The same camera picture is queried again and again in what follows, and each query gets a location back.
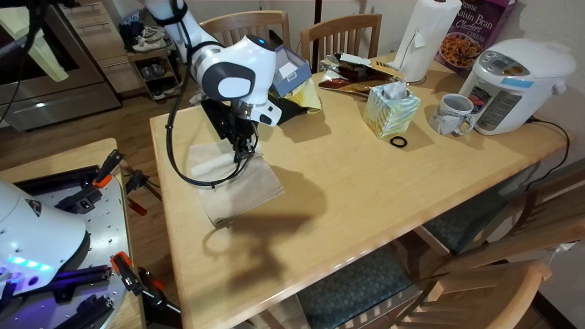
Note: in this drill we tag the wooden shoe rack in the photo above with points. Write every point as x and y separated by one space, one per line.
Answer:
153 75

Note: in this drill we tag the white mug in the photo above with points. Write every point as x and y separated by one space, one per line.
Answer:
454 111

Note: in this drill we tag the black tool on floor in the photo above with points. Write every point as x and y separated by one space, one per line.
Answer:
140 183

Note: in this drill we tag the white cloth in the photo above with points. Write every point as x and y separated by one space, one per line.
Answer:
250 188

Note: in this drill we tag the purple cereal box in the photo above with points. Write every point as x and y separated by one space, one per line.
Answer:
476 29

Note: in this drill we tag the patterned tissue box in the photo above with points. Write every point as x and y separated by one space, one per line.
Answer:
390 109

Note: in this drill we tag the yellow napkin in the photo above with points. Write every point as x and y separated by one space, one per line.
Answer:
306 97

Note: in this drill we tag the purple black bar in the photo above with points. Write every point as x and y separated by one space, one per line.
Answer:
80 279

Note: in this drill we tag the wooden chair green cushion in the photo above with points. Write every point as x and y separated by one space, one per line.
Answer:
476 292
537 212

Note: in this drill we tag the white paper towel roll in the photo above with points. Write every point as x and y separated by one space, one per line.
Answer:
427 36

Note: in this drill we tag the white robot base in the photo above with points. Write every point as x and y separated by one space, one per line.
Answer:
38 237

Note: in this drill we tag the dark snack packets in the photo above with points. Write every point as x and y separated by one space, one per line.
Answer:
350 73

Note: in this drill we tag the blue and white box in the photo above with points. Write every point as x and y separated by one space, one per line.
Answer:
292 69

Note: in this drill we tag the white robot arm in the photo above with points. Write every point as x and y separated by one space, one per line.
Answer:
231 66

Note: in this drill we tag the stainless steel oven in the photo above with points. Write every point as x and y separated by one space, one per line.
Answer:
56 91

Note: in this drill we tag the white electric water boiler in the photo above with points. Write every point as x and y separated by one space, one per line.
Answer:
524 78

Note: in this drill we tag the silver perforated mounting plate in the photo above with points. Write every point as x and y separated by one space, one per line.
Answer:
111 225

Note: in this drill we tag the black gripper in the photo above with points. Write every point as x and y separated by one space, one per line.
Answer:
230 119

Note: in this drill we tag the pale yellow hanging towel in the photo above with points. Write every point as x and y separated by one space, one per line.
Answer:
47 55

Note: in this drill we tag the white shoes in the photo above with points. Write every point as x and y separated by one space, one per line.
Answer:
149 38

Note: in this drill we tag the black square holder box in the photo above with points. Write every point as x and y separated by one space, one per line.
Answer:
294 109

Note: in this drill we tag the orange and black clamp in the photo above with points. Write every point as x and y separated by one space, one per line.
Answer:
147 285
92 184

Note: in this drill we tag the wooden slat-back chair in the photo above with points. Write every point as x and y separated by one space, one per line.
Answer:
244 18
341 27

